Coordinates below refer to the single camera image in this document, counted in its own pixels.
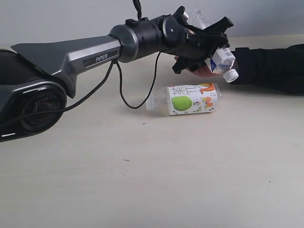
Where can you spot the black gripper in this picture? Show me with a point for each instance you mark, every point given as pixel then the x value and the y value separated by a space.
pixel 200 44

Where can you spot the white blue label bottle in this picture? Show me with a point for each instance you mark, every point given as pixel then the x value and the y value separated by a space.
pixel 220 61

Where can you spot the black sleeved forearm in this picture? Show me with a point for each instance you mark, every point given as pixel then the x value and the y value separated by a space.
pixel 281 69

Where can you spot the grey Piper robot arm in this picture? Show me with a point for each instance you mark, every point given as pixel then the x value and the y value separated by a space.
pixel 36 79

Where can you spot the green pear tea bottle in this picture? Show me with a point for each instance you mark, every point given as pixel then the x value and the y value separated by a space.
pixel 185 99

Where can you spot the person's open hand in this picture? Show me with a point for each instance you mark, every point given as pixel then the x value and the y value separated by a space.
pixel 203 72

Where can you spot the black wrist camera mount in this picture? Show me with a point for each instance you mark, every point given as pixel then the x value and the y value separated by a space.
pixel 181 16

